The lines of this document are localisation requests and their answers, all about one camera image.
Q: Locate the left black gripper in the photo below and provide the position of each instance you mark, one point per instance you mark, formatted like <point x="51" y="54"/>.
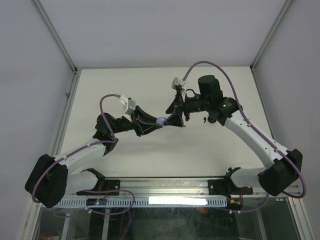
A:
<point x="138" y="116"/>

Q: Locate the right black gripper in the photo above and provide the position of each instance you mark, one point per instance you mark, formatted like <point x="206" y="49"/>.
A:
<point x="175" y="119"/>

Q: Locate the purple charging case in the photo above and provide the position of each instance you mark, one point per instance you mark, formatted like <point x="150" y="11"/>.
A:
<point x="161" y="120"/>

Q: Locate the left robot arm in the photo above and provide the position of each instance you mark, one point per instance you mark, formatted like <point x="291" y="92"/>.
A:
<point x="53" y="177"/>

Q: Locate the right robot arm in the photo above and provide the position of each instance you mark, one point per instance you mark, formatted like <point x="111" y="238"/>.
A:
<point x="280" y="165"/>

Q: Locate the black charging case lower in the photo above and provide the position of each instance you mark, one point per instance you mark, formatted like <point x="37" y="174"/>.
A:
<point x="211" y="120"/>

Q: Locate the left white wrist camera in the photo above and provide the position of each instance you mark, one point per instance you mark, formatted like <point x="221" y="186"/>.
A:
<point x="128" y="106"/>

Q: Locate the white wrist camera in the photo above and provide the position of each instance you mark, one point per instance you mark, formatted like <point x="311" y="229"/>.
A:
<point x="178" y="84"/>
<point x="128" y="106"/>

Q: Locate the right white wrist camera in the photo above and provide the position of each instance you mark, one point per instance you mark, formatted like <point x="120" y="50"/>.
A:
<point x="178" y="84"/>

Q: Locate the aluminium mounting rail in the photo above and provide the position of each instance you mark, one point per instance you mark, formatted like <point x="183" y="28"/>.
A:
<point x="165" y="186"/>

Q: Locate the slotted cable duct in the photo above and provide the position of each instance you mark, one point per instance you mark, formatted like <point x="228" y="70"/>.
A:
<point x="141" y="202"/>

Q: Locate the left aluminium frame post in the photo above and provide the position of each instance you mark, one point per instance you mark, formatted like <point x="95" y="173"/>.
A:
<point x="54" y="34"/>

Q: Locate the aluminium frame post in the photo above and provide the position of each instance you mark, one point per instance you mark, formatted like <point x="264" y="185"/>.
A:
<point x="272" y="31"/>
<point x="54" y="34"/>

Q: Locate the right aluminium frame post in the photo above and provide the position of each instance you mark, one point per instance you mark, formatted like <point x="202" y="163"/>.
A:
<point x="272" y="31"/>

